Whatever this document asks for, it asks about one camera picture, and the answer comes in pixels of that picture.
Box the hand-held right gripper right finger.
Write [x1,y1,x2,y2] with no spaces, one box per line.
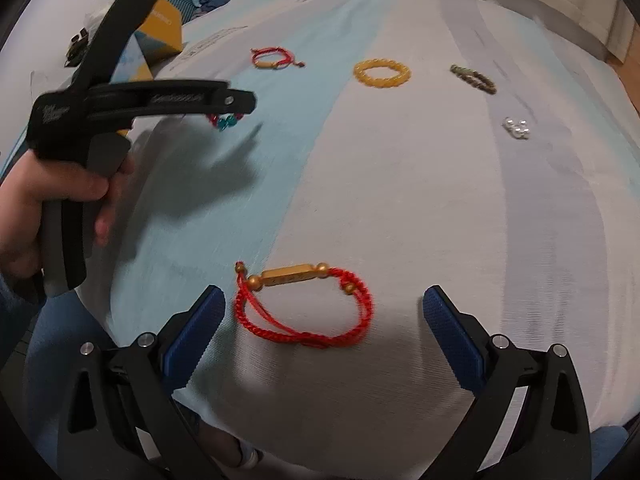
[422,285,593,480]

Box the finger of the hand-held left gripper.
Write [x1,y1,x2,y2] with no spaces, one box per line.
[85,79,258,127]
[74,0,171,90]

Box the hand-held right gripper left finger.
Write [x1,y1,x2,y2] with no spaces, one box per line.
[57,285,226,480]

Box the white cardboard box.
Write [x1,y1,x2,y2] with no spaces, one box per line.
[111,0,185,86]

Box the multicolour bead bracelet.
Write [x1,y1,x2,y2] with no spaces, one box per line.
[207,112,246,133]

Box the red cord bracelet gold bar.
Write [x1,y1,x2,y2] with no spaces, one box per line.
[234,261,375,348]
[251,47,305,70]

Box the yellow bead bracelet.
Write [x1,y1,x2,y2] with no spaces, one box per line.
[353,59,412,86]

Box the pearl bracelet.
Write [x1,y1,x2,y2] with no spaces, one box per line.
[502,116,531,141]

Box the brown bead bracelet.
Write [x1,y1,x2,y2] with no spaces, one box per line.
[449,64,497,95]

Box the person's left hand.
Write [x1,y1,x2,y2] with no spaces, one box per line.
[0,152,136,281]

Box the dark clutter pile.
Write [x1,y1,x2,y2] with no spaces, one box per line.
[65,27,92,67]

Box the person's right leg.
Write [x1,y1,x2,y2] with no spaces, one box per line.
[589,425,628,480]

